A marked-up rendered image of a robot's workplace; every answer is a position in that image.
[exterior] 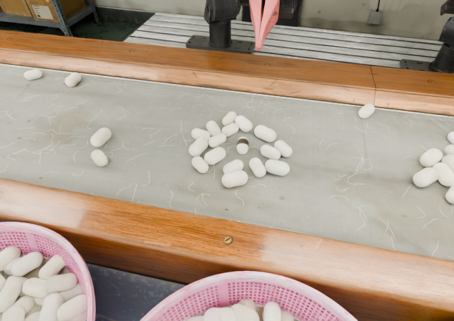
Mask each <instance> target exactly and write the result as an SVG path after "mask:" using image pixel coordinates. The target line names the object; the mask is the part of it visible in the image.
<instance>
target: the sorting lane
mask: <svg viewBox="0 0 454 321"><path fill-rule="evenodd" d="M35 69H37V70H40V71H41V72H42V76H41V77H40V78H37V79H34V80H27V79H25V77H24V73H25V72H26V71H29V70H35ZM72 73H73V72H64V71H59V70H47V69H41V68H30V67H24V66H13V65H7V64H0V178H4V179H8V180H15V181H20V182H27V183H30V184H37V185H41V186H46V187H53V188H56V189H63V190H67V191H74V192H79V193H86V194H89V195H96V196H100V197H107V198H112V199H119V200H122V201H129V202H133V203H140V204H145V205H152V206H155V207H162V208H166V209H173V210H178V211H182V212H188V213H193V214H199V215H204V216H211V217H214V218H221V219H226V220H232V221H237V222H244V223H247V224H254V225H258V226H265V227H270V228H277V229H280V230H287V231H291V232H298V233H303V234H310V235H313V236H318V237H324V238H329V239H336V240H340V241H346V242H351V243H357V244H362V245H369V246H373V247H379V248H384V249H390V250H395V251H402V252H405V253H412V254H417V255H423V256H428V257H435V258H438V259H443V260H450V261H454V204H453V203H449V202H448V201H447V200H446V197H445V195H446V193H447V191H448V190H449V189H450V187H451V186H449V187H448V186H444V185H442V184H441V183H440V182H439V181H438V179H437V180H436V181H435V182H433V183H432V184H430V185H429V186H427V187H418V186H416V185H415V184H414V182H413V176H414V175H415V174H416V173H418V172H419V171H421V170H423V169H424V168H432V167H433V166H432V167H425V166H423V165H421V163H420V156H421V155H422V154H424V153H425V152H426V151H427V150H429V149H432V148H435V149H439V150H440V151H441V152H442V154H443V157H444V156H446V155H447V154H446V153H445V147H446V146H448V145H452V143H451V142H450V141H448V139H447V136H448V134H449V133H450V132H454V117H452V116H441V115H434V114H423V113H417V112H407V111H400V110H393V109H382V108H377V107H375V110H374V113H373V114H372V115H371V116H369V117H368V118H361V117H360V116H359V110H360V109H361V108H362V107H363V106H359V105H348V104H342V103H331V102H325V101H313V100H307V99H296V98H290V97H279V96H273V95H261V94H255V93H244V92H238V91H227V90H220V89H209V88H203V87H192V86H186V85H179V84H168V83H162V82H151V81H145V80H134V79H127V78H116V77H111V76H100V75H93V74H82V73H79V74H80V75H81V81H80V82H78V83H77V84H76V85H75V86H74V87H69V86H68V85H66V83H65V79H66V78H67V77H68V76H69V75H70V74H72ZM228 112H235V113H236V114H237V116H244V117H246V118H247V119H248V120H249V121H251V123H252V125H253V127H252V130H251V131H249V132H244V131H242V130H241V129H240V128H238V131H237V132H236V133H234V134H232V135H230V136H229V137H226V141H225V143H222V144H221V145H219V146H218V147H222V148H224V149H225V151H226V156H225V158H224V159H222V160H221V161H219V162H217V163H216V164H214V165H208V166H209V168H208V171H206V173H200V172H199V171H198V170H197V169H196V168H195V167H194V166H193V165H192V159H193V158H194V156H192V155H191V154H190V153H189V147H190V146H191V145H192V144H193V143H194V142H195V141H196V139H194V138H193V137H192V136H191V132H192V130H193V129H194V128H199V129H201V130H206V131H208V130H207V128H206V125H207V123H208V122H209V121H214V122H216V124H217V125H218V126H219V127H220V130H221V132H222V128H223V127H225V125H223V123H222V120H223V118H224V117H225V116H226V115H227V113H228ZM259 125H264V126H266V127H268V128H270V129H272V130H274V131H275V132H276V139H275V141H273V142H271V143H269V142H267V141H265V140H263V139H261V138H258V137H256V136H255V132H254V131H255V128H256V127H257V126H259ZM100 128H108V129H110V131H111V138H110V139H109V140H108V141H107V142H106V143H104V144H103V145H102V146H100V147H95V146H93V145H92V144H91V137H92V136H93V135H94V134H95V133H96V132H97V131H98V130H99V129H100ZM240 137H247V138H248V140H249V149H248V152H247V153H246V154H240V153H239V152H238V151H237V150H236V144H237V141H238V139H239V138H240ZM279 140H281V141H284V142H285V143H286V144H287V145H289V146H290V147H291V148H292V150H293V152H292V154H291V156H289V157H283V156H282V155H280V158H279V159H277V160H278V161H282V162H286V163H287V164H288V165H289V167H290V171H289V173H288V174H287V175H285V176H280V175H277V174H272V173H269V172H267V171H266V174H265V175H264V176H262V177H256V175H254V173H253V171H252V169H251V168H250V166H249V161H250V160H251V159H252V158H254V157H256V158H259V159H260V160H261V162H262V164H263V165H264V167H265V163H266V162H267V161H268V160H269V158H267V157H265V156H263V155H262V154H261V151H260V149H261V147H262V146H263V145H270V146H272V147H274V144H275V142H276V141H279ZM97 149H98V150H101V151H102V152H103V153H104V154H105V155H106V156H107V158H108V163H107V164H106V165H105V166H98V165H97V164H96V163H95V162H94V161H93V160H92V158H91V153H92V152H93V151H94V150H97ZM443 157H442V158H443ZM236 159H239V160H241V161H242V162H243V169H242V171H244V172H246V173H247V176H248V180H247V182H246V183H245V184H244V185H240V186H236V187H231V188H228V187H225V186H224V185H223V184H222V177H223V175H225V173H224V172H223V167H224V166H225V165H226V164H228V163H230V162H232V161H234V160H236ZM437 163H442V159H441V160H440V161H439V162H437Z"/></svg>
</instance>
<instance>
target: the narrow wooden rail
mask: <svg viewBox="0 0 454 321"><path fill-rule="evenodd" d="M0 222H23V223H29V224H36V225H39V226H43V227H45V228H48V229H50V230H52V231H55V232H56V233H58V234H60V235H61V236H62V237H64V238H65V239H67V240H68V241H69V242H70V243H71V244H72V245H73V246H74V247H75V248H76V250H77V251H78V252H79V254H80V255H81V256H82V258H83V260H84V262H85V263H87V264H92V265H96V266H102V267H105V268H111V269H114V270H120V271H123V272H129V273H133V274H138V275H141V276H147V277H150V278H156V279H160V280H165V281H168V282H174V283H178V284H181V285H186V286H187V285H189V284H191V283H193V282H196V281H198V280H201V279H203V278H207V277H209V276H213V275H216V274H222V273H227V272H239V271H256V272H267V273H271V274H277V275H280V276H285V277H287V278H291V279H293V280H296V281H299V282H301V283H303V284H305V285H307V286H309V287H311V288H313V289H315V290H317V291H319V292H321V293H323V294H324V295H325V296H327V297H329V298H330V299H331V300H333V301H335V302H336V303H337V304H339V305H340V306H341V307H343V308H344V309H345V310H346V311H348V312H349V313H350V314H351V315H352V316H353V317H354V318H355V319H356V320H357V321H454V261H450V260H443V259H438V258H435V257H428V256H423V255H417V254H412V253H405V252H402V251H395V250H390V249H384V248H379V247H373V246H369V245H362V244H357V243H351V242H346V241H340V240H336V239H329V238H324V237H318V236H313V235H310V234H303V233H298V232H291V231H287V230H280V229H277V228H270V227H265V226H258V225H254V224H247V223H244V222H237V221H232V220H226V219H221V218H214V217H211V216H204V215H199V214H193V213H188V212H182V211H178V210H173V209H166V208H162V207H155V206H152V205H145V204H140V203H133V202H129V201H122V200H119V199H112V198H107V197H100V196H96V195H89V194H86V193H79V192H74V191H67V190H63V189H56V188H53V187H46V186H41V185H37V184H30V183H27V182H20V181H15V180H8V179H4V178H0Z"/></svg>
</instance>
